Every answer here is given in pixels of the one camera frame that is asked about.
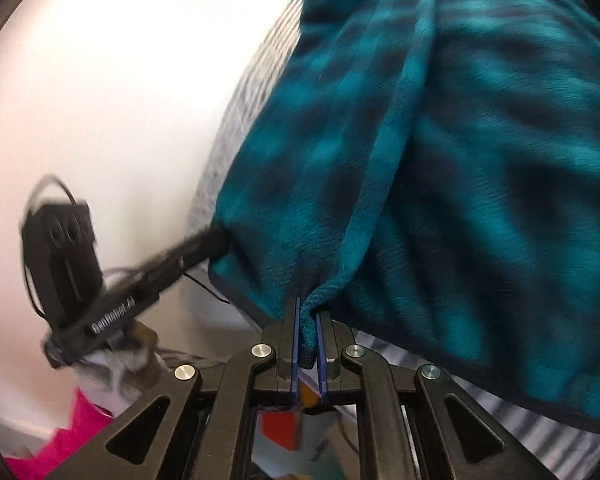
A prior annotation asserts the teal plaid fleece garment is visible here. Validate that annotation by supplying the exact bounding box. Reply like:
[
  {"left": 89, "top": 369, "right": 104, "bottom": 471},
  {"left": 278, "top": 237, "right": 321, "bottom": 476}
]
[{"left": 207, "top": 0, "right": 600, "bottom": 436}]

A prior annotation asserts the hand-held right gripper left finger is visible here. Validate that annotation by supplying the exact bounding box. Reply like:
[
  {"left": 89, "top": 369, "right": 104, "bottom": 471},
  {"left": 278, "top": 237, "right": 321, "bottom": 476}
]
[{"left": 45, "top": 296, "right": 301, "bottom": 480}]

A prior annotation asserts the person's left forearm pink sleeve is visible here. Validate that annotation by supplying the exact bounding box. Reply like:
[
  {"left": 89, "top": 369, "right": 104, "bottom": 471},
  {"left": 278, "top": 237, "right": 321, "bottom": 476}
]
[{"left": 5, "top": 389, "right": 117, "bottom": 480}]

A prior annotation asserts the orange object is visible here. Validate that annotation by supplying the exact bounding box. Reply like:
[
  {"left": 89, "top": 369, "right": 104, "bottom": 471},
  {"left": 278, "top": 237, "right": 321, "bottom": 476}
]
[{"left": 261, "top": 409, "right": 302, "bottom": 455}]

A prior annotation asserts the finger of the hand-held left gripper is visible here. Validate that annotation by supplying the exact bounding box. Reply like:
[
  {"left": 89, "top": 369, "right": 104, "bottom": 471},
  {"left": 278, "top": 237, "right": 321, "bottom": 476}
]
[{"left": 147, "top": 227, "right": 231, "bottom": 293}]

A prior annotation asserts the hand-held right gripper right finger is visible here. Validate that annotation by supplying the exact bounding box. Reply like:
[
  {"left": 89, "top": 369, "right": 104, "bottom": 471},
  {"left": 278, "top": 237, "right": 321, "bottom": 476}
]
[{"left": 315, "top": 310, "right": 561, "bottom": 480}]

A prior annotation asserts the person's left hand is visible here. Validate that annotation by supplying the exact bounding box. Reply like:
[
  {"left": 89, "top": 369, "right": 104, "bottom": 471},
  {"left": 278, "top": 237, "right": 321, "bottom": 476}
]
[{"left": 77, "top": 322, "right": 161, "bottom": 391}]

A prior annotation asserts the striped bed quilt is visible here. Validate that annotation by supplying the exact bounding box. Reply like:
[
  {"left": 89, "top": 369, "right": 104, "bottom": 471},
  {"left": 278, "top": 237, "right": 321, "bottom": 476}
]
[{"left": 187, "top": 0, "right": 600, "bottom": 480}]

